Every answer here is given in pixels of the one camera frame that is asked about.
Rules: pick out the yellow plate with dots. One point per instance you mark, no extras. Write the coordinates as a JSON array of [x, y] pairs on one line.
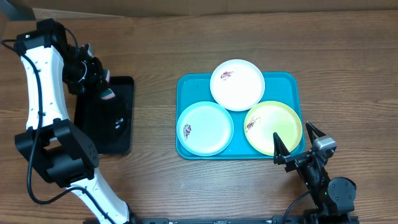
[[267, 118]]

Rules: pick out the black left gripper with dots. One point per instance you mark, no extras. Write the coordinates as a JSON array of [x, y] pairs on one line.
[[97, 83]]

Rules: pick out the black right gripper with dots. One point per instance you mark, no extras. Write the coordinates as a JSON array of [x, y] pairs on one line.
[[282, 152]]

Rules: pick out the light blue plate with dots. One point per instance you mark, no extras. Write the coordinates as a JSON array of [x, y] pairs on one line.
[[205, 128]]

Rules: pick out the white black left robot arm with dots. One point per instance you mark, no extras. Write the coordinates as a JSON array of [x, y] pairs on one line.
[[52, 144]]

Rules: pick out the black plastic tray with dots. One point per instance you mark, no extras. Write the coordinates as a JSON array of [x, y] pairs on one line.
[[108, 123]]

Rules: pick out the white plate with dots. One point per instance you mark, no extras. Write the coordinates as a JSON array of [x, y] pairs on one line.
[[237, 85]]

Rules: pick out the teal plastic tray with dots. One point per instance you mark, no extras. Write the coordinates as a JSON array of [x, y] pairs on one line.
[[195, 87]]

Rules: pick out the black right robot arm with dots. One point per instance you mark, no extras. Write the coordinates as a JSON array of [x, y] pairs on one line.
[[333, 198]]

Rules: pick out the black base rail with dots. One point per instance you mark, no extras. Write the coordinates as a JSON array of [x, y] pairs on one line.
[[217, 221]]

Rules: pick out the pink green sponge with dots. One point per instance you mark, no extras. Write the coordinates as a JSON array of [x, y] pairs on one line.
[[108, 93]]

